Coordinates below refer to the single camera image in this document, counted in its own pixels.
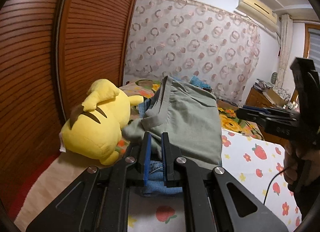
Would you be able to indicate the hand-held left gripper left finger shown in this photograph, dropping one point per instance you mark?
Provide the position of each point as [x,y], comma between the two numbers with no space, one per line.
[148,149]

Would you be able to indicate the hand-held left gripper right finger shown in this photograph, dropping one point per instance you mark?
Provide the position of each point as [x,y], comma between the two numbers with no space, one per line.
[164,149]

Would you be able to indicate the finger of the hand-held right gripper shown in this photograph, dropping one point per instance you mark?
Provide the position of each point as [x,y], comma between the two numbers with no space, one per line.
[252,116]
[265,110]

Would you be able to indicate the blue jeans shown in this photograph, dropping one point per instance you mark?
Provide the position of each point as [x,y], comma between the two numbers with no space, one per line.
[160,184]

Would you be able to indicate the grey-green pants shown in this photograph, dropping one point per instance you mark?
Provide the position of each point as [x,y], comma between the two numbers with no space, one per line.
[190,122]

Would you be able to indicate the person's right forearm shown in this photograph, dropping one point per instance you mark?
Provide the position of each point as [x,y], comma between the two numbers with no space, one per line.
[306,204]

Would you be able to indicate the person's right hand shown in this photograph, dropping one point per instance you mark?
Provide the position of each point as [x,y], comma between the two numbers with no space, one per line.
[290,162]

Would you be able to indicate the wooden sideboard cabinet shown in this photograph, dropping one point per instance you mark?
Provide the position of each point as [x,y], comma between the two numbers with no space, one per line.
[255,99]

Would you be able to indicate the open cardboard box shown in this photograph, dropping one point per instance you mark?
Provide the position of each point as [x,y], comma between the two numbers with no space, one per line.
[273,97]

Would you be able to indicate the floral fleece blanket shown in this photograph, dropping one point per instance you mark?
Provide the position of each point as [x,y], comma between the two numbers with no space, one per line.
[230,118]

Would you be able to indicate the floral fabric pile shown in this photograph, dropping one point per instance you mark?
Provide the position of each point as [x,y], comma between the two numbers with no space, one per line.
[262,84]

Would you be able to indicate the white strawberry print sheet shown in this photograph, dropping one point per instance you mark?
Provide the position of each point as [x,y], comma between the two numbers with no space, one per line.
[240,162]

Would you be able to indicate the yellow plush toy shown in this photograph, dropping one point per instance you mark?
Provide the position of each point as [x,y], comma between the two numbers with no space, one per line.
[100,127]

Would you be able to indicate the beige tied curtain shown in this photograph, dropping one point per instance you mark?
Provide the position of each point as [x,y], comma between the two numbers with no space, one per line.
[285,52]

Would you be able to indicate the blue crumpled cloth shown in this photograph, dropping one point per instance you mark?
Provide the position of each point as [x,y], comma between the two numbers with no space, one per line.
[198,82]

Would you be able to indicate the striped window blind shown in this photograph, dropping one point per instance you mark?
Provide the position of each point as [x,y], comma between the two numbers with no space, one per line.
[314,47]

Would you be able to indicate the circle print sheer curtain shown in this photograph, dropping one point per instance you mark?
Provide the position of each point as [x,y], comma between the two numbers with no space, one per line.
[195,47]

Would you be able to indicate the wooden louvered wardrobe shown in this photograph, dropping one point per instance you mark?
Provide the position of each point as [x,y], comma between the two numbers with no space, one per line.
[95,34]

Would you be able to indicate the wall air conditioner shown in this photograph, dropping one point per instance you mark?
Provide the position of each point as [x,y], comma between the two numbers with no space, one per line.
[255,6]

